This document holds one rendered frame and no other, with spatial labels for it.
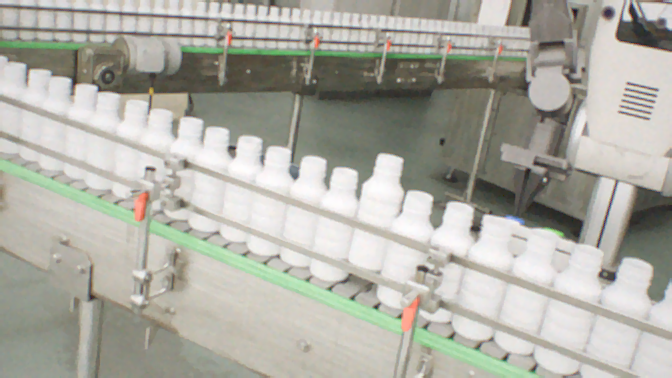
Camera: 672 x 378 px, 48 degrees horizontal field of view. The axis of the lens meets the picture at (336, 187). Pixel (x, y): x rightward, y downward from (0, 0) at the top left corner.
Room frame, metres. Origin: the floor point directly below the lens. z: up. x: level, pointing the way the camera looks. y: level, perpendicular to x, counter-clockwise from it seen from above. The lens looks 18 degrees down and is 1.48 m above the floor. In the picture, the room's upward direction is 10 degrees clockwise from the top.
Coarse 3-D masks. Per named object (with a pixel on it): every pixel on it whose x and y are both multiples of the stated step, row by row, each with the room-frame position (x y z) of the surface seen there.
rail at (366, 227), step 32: (0, 96) 1.31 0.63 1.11; (96, 128) 1.21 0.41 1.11; (64, 160) 1.24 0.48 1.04; (160, 192) 1.14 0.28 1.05; (256, 192) 1.06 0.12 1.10; (224, 224) 1.08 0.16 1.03; (352, 224) 0.99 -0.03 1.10; (320, 256) 1.01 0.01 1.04; (544, 288) 0.87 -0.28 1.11; (480, 320) 0.90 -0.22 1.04; (640, 320) 0.82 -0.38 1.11; (576, 352) 0.84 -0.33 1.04
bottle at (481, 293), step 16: (496, 224) 0.95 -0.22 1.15; (512, 224) 0.93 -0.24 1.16; (480, 240) 0.94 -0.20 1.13; (496, 240) 0.92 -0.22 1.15; (480, 256) 0.91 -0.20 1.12; (496, 256) 0.91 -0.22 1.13; (512, 256) 0.93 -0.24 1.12; (464, 272) 0.94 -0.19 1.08; (464, 288) 0.92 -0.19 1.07; (480, 288) 0.91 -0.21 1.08; (496, 288) 0.91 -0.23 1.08; (464, 304) 0.92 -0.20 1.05; (480, 304) 0.91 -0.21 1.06; (496, 304) 0.91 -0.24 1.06; (464, 320) 0.91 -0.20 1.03; (464, 336) 0.91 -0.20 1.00; (480, 336) 0.91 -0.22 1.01
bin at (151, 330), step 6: (228, 144) 1.82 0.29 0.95; (234, 144) 1.81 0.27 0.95; (264, 156) 1.77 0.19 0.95; (264, 162) 1.77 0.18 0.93; (294, 168) 1.73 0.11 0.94; (300, 168) 1.73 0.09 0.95; (294, 174) 1.73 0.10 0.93; (324, 180) 1.70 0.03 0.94; (72, 300) 1.34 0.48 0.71; (78, 300) 1.36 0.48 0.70; (72, 306) 1.34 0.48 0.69; (150, 330) 1.26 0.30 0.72; (156, 330) 1.28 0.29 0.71; (150, 336) 1.26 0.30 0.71; (150, 342) 1.26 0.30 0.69
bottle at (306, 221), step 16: (304, 160) 1.06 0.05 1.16; (320, 160) 1.08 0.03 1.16; (304, 176) 1.05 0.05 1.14; (320, 176) 1.06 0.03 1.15; (304, 192) 1.04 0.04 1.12; (320, 192) 1.05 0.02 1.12; (288, 208) 1.06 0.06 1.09; (288, 224) 1.05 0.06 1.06; (304, 224) 1.04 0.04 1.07; (304, 240) 1.04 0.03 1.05; (288, 256) 1.04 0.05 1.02; (304, 256) 1.04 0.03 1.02
